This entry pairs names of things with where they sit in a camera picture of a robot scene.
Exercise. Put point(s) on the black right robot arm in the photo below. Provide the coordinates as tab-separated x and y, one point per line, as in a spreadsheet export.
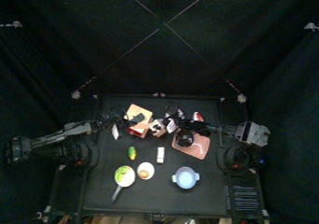
248	132

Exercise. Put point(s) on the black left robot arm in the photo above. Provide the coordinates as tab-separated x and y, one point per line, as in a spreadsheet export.
49	137

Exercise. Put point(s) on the red white toy bottle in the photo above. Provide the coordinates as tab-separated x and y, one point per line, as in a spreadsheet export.
198	116

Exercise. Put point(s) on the black pot lid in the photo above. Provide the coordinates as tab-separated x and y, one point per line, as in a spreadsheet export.
184	138

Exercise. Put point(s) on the dark toy toast slices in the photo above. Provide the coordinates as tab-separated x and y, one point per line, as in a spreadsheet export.
138	118

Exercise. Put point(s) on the red wooden toy toaster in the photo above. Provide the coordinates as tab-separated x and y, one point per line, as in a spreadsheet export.
140	109

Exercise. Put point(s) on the pale wooden toy knife block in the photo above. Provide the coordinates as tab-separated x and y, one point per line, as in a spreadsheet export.
158	132

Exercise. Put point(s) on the salmon wooden tray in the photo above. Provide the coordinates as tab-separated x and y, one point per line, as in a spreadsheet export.
206	153

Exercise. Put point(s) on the yellow green toy vegetable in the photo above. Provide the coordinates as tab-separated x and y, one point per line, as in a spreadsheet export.
132	153

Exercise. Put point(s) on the white round plate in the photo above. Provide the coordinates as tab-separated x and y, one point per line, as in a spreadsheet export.
146	166

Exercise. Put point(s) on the green toy lettuce leaf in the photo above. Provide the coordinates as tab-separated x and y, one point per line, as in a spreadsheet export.
123	173

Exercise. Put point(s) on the blue toy pot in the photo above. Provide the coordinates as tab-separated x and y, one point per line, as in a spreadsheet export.
186	178

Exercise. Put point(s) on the orange toy ball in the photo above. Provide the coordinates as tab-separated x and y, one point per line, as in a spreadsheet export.
143	174

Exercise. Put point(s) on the metal frame bracket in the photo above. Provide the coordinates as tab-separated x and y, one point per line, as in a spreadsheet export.
158	94
76	94
16	24
240	98
310	26

